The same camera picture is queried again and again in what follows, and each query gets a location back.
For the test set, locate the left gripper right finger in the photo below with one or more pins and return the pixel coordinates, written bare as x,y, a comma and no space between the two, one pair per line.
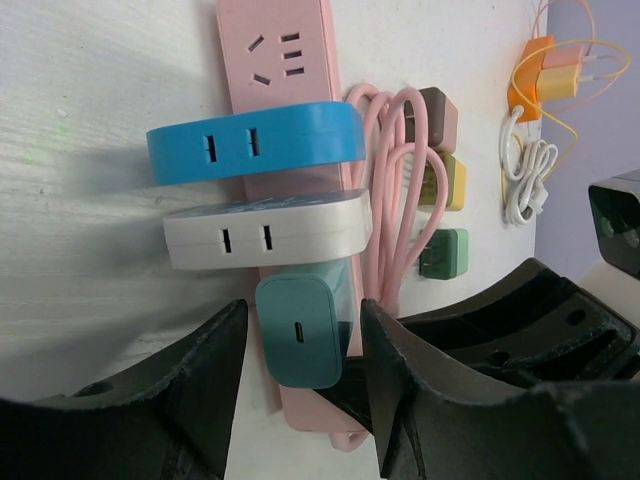
435,418

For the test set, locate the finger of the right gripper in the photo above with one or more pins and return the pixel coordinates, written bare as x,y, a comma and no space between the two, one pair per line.
534,326

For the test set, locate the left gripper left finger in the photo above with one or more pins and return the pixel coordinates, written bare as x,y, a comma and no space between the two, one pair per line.
169,416

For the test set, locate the green plug cube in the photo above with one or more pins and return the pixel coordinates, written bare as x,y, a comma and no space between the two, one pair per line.
446,256

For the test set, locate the teal usb charger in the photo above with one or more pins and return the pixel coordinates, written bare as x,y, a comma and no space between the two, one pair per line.
306,314

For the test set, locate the yellow plug cube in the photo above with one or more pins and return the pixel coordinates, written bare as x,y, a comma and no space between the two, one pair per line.
456,177

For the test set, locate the pink brown plug cube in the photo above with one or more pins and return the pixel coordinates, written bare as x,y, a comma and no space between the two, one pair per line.
442,120

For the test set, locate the white adapter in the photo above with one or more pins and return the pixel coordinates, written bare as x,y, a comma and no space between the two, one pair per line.
294,230

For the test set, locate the blue adapter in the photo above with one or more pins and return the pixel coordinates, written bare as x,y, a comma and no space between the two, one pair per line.
289,137

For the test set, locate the pink power strip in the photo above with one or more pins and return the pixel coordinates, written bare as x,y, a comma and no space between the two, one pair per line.
332,189

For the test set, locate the orange power strip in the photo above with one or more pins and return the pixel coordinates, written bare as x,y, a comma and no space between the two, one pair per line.
526,78

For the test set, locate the yellow charger on orange strip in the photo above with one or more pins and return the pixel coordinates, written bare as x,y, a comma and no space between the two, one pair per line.
560,83

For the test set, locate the pink charger on orange strip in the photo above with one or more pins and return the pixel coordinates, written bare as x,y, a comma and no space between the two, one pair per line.
567,56

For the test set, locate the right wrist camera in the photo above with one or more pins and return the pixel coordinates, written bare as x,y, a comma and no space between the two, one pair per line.
616,214

